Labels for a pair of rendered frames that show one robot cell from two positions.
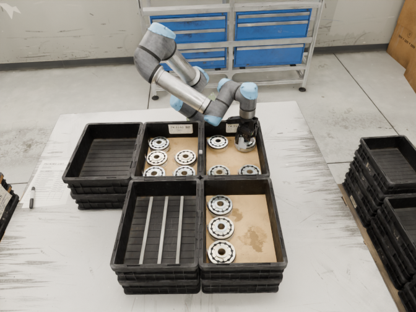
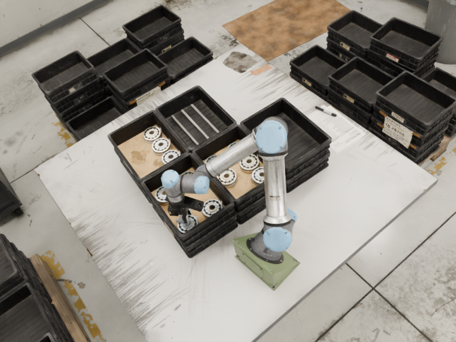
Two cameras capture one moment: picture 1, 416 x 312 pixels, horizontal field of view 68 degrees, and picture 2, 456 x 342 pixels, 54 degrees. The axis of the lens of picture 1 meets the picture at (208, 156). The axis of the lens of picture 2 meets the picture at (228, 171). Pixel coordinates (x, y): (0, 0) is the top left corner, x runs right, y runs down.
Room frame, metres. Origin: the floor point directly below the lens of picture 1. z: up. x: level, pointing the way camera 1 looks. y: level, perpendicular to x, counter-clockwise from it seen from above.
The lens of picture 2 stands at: (2.28, -0.48, 2.66)
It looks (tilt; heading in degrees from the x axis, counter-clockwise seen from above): 53 degrees down; 153
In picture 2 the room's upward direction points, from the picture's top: 11 degrees counter-clockwise
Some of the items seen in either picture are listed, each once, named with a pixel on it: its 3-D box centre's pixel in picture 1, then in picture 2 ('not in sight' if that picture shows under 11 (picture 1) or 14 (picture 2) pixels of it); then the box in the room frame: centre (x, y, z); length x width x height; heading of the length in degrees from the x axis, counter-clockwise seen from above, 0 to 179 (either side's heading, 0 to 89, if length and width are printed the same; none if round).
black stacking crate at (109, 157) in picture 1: (109, 157); (284, 138); (1.09, 0.48, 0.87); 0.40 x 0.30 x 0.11; 179
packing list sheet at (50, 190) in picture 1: (51, 181); (332, 127); (1.10, 0.83, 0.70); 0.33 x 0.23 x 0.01; 3
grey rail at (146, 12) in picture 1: (231, 7); not in sight; (3.01, -0.26, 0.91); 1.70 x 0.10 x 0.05; 93
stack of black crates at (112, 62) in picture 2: not in sight; (119, 73); (-0.71, 0.22, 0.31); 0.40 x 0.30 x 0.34; 93
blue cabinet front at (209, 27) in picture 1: (190, 43); not in sight; (2.97, 0.14, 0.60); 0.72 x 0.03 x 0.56; 93
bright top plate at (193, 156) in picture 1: (186, 156); (226, 176); (1.09, 0.11, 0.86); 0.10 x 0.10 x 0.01
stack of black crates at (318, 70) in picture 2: not in sight; (320, 76); (0.38, 1.42, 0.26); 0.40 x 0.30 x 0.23; 3
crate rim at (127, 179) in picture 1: (106, 150); (284, 131); (1.09, 0.48, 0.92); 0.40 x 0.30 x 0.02; 179
